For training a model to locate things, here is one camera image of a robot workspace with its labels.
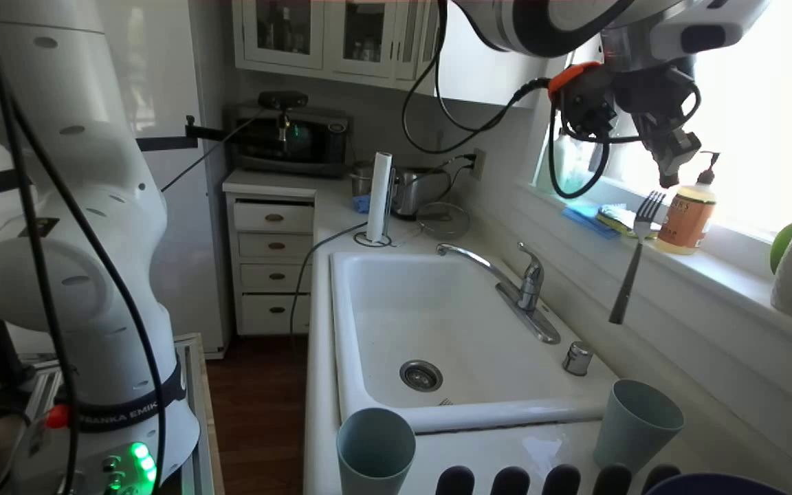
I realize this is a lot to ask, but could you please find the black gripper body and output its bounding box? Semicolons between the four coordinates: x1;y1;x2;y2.
557;61;703;166

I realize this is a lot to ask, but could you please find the silver fork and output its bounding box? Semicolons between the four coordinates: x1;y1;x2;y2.
609;191;665;325

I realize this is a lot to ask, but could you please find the chrome tap faucet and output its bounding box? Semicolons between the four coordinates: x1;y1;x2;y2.
440;244;561;345

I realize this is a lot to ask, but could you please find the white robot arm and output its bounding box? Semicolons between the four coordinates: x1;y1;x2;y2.
0;0;201;495

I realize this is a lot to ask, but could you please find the chrome sink sprayer cap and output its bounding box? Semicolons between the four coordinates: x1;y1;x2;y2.
561;340;591;378

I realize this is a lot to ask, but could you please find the light teal cup right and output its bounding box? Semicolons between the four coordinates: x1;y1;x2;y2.
595;379;686;471

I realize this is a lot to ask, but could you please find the light teal cup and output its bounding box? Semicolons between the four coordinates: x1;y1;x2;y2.
337;408;415;495
595;379;686;471

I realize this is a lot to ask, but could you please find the white ceramic sink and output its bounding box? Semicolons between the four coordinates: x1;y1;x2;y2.
300;175;693;495

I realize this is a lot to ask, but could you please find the steel sink drain strainer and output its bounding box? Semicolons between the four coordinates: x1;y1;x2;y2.
399;360;443;394

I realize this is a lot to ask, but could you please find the light teal cup left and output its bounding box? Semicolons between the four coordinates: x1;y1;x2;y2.
337;408;415;495

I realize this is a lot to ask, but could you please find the orange soap dispenser bottle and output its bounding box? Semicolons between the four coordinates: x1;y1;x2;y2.
659;151;720;251

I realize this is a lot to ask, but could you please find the sponge dish on sill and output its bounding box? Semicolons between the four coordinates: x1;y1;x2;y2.
597;203;659;240

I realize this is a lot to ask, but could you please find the blue cloth on sill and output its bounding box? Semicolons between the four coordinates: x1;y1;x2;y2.
561;202;616;240

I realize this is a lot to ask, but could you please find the steel kettle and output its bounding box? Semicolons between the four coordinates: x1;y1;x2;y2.
390;171;421;219

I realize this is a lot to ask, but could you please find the white upper cabinet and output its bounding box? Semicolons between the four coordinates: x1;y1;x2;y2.
228;0;565;111

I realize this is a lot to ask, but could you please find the paper towel roll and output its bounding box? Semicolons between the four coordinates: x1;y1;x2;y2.
353;151;395;248

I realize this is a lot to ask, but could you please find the blue bowl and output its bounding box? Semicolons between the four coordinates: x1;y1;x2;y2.
645;472;788;495

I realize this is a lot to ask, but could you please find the black dish drying rack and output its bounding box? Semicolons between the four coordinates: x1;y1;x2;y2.
415;464;686;495

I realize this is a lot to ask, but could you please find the black microwave oven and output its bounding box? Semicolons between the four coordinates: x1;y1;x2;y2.
228;92;353;180

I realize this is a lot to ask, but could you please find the white drawer cabinet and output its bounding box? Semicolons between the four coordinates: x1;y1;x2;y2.
224;174;327;339

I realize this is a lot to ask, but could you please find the window frame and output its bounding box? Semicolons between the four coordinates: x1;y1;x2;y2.
528;0;792;360

